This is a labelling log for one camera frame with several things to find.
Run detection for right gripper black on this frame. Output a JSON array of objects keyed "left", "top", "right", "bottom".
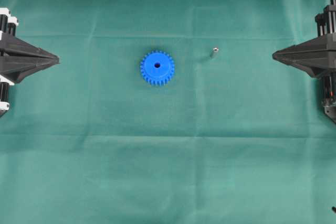
[{"left": 272, "top": 5, "right": 336, "bottom": 124}]

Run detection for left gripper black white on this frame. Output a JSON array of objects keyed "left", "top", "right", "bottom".
[{"left": 0, "top": 7, "right": 61, "bottom": 119}]

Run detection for blue plastic gear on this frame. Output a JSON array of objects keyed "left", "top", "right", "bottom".
[{"left": 140, "top": 50, "right": 175, "bottom": 86}]

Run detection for green table cloth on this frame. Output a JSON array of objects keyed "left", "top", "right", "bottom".
[{"left": 1, "top": 0, "right": 335, "bottom": 223}]

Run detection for small silver metal shaft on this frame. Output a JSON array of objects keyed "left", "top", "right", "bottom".
[{"left": 210, "top": 47, "right": 219, "bottom": 60}]

